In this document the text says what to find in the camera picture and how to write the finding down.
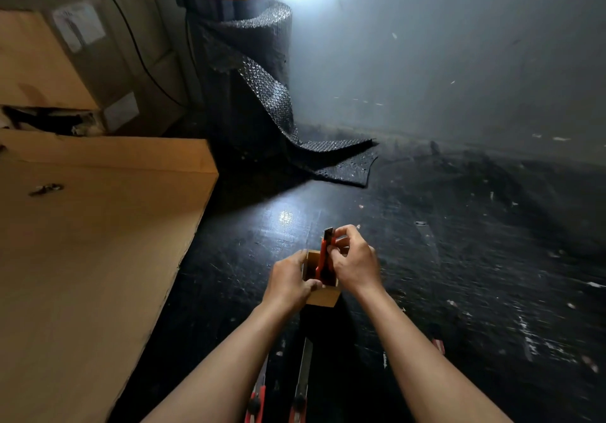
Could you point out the person's left hand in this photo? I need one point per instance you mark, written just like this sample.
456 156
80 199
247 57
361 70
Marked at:
285 283

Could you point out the person's right hand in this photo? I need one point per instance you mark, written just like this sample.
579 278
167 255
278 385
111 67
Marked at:
356 262

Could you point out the red black utility knife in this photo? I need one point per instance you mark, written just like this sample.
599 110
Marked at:
325 257

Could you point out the small brown cardboard box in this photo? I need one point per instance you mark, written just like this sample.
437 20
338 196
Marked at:
324 290

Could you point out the large flat cardboard sheet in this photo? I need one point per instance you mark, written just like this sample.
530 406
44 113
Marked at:
90 266

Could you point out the black bubble wrap roll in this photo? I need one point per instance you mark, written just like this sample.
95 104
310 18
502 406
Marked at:
251 82

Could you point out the person's left thumb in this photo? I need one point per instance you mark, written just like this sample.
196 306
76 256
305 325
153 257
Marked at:
313 285

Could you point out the large brown cardboard box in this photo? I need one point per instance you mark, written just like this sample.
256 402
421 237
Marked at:
80 53

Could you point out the person's right forearm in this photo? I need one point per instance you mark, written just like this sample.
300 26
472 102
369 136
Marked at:
421 366

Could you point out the person's right thumb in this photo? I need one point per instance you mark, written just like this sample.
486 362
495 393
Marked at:
337 256

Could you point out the white shipping label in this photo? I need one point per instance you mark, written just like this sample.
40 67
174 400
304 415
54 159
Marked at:
78 25

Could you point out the person's left forearm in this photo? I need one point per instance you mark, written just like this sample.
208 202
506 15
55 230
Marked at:
222 370

